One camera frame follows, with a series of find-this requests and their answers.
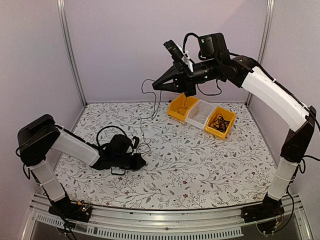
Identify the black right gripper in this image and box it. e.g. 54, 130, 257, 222
153, 57, 220, 96

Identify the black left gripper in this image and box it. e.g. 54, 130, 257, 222
112, 153, 145, 171

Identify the thin black cable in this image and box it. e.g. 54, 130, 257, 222
141, 79, 191, 156
211, 117, 230, 133
209, 112, 231, 131

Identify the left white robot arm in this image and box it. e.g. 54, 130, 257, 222
16, 114, 147, 217

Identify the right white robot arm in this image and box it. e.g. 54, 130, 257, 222
152, 55, 317, 218

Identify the left yellow plastic bin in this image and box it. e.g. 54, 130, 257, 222
167, 93, 199, 122

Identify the yellow plastic bin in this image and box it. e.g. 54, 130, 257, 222
167, 93, 199, 122
204, 106, 236, 140

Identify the white translucent plastic bin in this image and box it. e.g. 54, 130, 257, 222
185, 99, 218, 130

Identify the right yellow plastic bin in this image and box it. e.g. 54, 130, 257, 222
204, 106, 236, 140

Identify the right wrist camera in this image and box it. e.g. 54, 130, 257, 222
163, 40, 194, 75

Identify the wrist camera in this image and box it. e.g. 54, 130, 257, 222
131, 136, 140, 150
163, 40, 194, 75

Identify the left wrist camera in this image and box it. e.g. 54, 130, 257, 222
131, 136, 140, 150

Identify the left arm black hose cable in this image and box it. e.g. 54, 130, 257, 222
96, 125, 126, 148

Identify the arm black hose cable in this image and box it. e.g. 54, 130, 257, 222
96, 125, 126, 148
182, 32, 201, 51

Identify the right arm black hose cable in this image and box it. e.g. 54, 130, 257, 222
182, 32, 201, 51

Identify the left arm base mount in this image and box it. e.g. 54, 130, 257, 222
48, 199, 93, 223

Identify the right aluminium frame post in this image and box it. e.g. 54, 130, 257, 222
244, 0, 275, 107

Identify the aluminium frame post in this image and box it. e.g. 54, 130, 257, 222
244, 0, 275, 107
56, 0, 88, 107

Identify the aluminium front rail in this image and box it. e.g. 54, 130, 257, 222
22, 193, 313, 240

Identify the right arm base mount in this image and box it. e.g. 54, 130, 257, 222
240, 194, 285, 235

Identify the left aluminium frame post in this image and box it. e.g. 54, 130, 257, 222
56, 0, 88, 107

